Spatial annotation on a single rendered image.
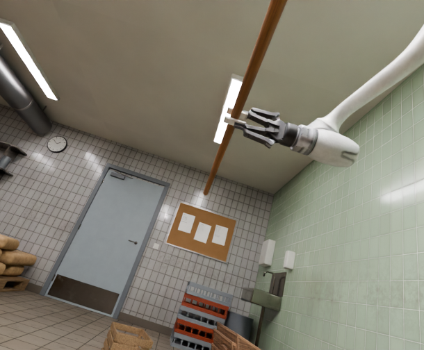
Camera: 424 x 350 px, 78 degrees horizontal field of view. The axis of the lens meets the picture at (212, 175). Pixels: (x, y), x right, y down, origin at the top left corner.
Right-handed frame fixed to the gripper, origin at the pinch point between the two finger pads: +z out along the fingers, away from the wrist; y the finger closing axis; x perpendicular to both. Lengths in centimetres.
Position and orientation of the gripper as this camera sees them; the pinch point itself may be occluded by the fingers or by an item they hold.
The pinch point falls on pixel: (235, 117)
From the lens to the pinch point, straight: 88.2
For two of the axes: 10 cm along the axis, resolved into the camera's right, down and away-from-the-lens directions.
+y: -2.8, 8.7, -4.0
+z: -9.5, -3.1, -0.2
